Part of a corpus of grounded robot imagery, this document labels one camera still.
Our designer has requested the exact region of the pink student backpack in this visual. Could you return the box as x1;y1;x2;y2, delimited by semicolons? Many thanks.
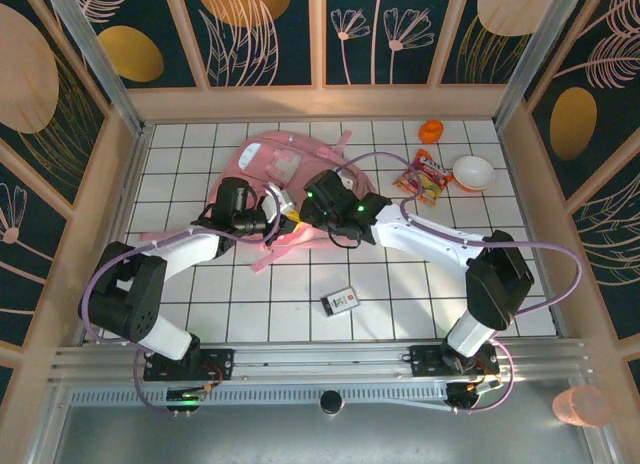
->
137;128;381;275

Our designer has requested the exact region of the black card pack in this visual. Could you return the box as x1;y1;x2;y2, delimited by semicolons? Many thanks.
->
320;287;361;319

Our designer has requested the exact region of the colourful snack bag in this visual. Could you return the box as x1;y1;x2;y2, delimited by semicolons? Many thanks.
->
392;148;455;206

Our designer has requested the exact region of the beige wooden border board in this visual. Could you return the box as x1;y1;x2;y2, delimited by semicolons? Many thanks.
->
499;98;640;435
0;101;144;464
124;86;507;123

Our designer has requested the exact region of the orange plastic toy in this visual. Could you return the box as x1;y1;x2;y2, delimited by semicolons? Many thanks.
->
418;118;445;144

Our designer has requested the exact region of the white bowl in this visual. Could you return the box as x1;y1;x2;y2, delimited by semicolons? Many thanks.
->
452;155;496;192

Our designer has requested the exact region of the black round knob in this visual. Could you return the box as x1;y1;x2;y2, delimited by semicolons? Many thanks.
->
320;390;346;415

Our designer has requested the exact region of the small circuit board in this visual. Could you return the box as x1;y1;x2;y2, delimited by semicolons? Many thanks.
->
166;383;224;416
446;381;501;415

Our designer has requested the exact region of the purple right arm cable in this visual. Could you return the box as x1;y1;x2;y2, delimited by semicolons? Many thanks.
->
334;151;584;415

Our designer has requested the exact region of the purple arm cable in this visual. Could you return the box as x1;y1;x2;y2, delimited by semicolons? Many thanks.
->
79;196;286;418
334;151;584;415

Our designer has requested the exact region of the aluminium mounting rail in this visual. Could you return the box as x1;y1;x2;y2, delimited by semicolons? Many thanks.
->
49;337;589;385

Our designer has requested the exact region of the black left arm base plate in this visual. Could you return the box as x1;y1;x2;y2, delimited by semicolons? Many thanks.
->
143;347;236;383

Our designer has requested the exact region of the perforated metal cable tray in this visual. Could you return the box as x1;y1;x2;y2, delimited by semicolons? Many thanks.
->
69;386;481;410

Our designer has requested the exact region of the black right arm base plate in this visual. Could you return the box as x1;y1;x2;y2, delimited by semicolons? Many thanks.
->
409;343;501;380

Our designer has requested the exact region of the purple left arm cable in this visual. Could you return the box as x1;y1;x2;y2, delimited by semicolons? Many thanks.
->
79;196;286;418

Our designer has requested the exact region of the aluminium corner post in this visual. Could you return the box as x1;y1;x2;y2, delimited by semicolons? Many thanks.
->
39;0;146;138
492;0;586;130

